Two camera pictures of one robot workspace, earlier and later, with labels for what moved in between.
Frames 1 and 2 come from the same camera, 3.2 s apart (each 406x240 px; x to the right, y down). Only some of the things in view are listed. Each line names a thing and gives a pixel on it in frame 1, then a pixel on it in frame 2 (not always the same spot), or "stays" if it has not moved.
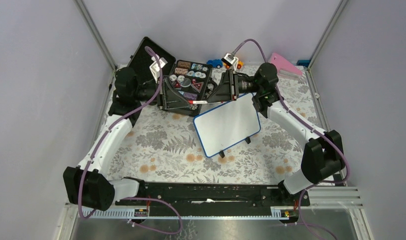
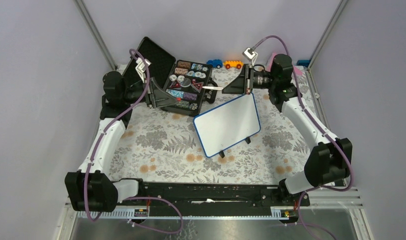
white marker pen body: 199,102 -> 211,88
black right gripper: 228,88 -> 239,86
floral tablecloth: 164,146 stays
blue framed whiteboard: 221,127 stays
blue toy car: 215,63 stays
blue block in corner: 305,63 stays
